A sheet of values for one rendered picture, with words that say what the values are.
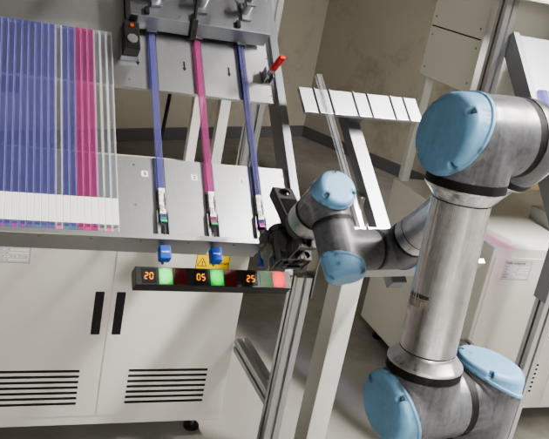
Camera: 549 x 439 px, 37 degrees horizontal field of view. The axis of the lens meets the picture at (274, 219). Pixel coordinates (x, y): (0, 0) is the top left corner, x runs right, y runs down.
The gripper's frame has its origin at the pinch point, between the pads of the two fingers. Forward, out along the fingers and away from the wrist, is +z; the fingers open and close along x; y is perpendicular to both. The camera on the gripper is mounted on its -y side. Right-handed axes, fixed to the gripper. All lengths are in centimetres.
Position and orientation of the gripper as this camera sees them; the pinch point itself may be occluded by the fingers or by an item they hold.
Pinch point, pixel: (267, 253)
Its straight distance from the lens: 174.5
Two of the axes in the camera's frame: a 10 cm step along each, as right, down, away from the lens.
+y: 1.2, 9.0, -4.2
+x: 9.3, 0.5, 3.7
